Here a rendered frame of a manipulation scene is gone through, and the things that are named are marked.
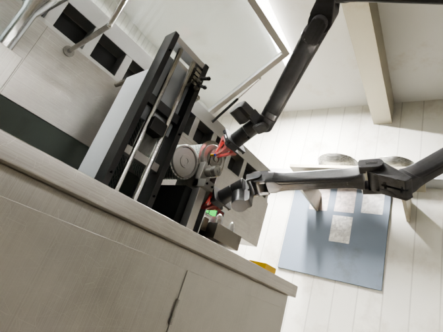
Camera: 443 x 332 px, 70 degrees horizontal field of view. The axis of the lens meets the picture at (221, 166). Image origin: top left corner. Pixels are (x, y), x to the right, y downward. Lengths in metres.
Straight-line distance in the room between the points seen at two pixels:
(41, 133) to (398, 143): 3.63
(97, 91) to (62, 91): 0.13
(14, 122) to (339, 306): 3.15
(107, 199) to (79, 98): 0.74
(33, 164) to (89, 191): 0.10
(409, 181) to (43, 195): 0.87
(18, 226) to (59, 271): 0.11
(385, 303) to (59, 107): 3.12
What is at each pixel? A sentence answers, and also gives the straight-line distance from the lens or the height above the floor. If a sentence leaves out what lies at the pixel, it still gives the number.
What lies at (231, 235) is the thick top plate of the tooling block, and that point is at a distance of 1.28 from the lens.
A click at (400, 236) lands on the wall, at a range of 3.65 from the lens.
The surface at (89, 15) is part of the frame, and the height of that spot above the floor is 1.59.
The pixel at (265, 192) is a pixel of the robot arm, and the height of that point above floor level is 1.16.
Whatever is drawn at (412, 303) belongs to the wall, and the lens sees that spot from 3.51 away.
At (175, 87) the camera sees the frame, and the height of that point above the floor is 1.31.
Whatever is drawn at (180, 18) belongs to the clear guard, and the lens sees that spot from 1.53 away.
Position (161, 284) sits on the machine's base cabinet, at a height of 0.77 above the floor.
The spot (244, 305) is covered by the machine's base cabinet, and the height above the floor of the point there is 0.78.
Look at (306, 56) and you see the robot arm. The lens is 0.92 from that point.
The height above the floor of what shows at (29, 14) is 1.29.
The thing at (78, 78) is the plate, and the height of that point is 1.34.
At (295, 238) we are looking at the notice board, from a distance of 3.82.
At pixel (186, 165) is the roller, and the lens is 1.14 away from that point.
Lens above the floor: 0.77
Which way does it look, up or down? 22 degrees up
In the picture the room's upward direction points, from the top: 19 degrees clockwise
